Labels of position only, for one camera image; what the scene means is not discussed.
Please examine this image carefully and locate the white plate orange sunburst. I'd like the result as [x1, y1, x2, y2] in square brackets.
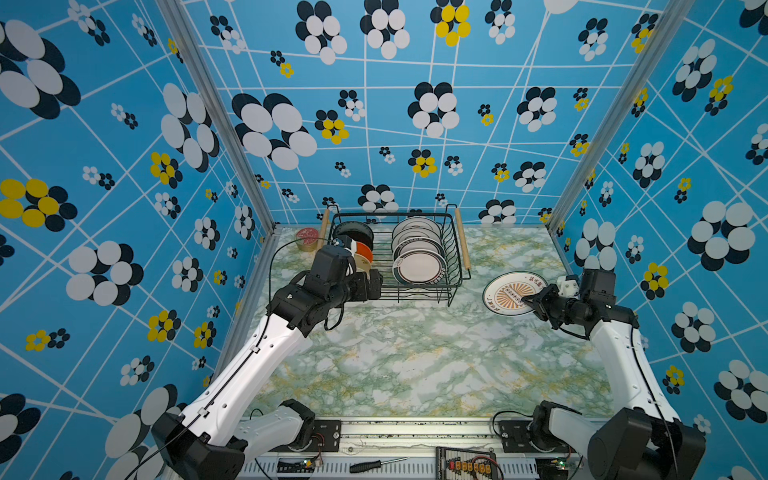
[482, 271, 548, 317]

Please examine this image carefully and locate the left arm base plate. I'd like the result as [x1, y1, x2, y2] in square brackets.
[299, 419, 342, 453]

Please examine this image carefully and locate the black wire dish rack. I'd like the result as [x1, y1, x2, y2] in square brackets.
[321, 204, 471, 306]

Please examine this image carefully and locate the red tape roll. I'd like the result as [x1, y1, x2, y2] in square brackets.
[294, 227, 320, 252]

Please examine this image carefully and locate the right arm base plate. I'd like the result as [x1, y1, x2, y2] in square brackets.
[495, 419, 573, 456]

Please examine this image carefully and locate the white plate green cloud outline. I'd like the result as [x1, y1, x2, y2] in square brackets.
[392, 226, 441, 246]

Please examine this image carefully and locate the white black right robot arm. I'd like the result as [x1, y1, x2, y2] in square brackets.
[521, 269, 706, 479]

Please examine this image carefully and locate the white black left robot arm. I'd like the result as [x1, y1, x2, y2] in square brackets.
[152, 245, 383, 479]

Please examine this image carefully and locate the white plate red ring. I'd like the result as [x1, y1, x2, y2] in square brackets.
[392, 250, 448, 286]

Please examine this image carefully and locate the black terminal board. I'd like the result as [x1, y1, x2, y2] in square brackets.
[436, 446, 502, 480]

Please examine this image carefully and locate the white plate red green rim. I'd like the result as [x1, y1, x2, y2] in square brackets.
[394, 237, 445, 258]

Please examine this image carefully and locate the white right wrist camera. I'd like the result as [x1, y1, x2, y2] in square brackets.
[556, 274, 580, 298]

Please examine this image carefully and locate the black handled screwdriver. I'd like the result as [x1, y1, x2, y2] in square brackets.
[349, 457, 407, 474]

